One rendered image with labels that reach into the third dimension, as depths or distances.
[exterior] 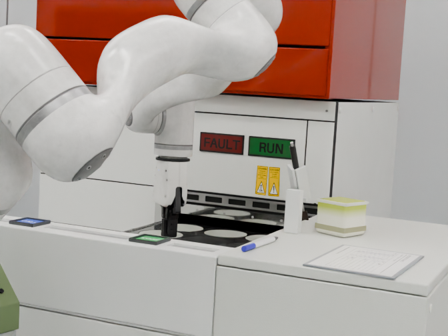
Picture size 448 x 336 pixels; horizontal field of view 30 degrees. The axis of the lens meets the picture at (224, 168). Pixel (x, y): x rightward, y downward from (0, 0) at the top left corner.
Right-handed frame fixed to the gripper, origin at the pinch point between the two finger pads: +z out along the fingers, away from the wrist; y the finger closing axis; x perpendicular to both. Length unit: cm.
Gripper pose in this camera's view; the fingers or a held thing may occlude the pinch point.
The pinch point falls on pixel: (169, 227)
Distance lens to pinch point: 184.3
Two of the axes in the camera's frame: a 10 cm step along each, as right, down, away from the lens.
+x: 9.2, 0.2, 3.8
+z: -0.6, 9.9, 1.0
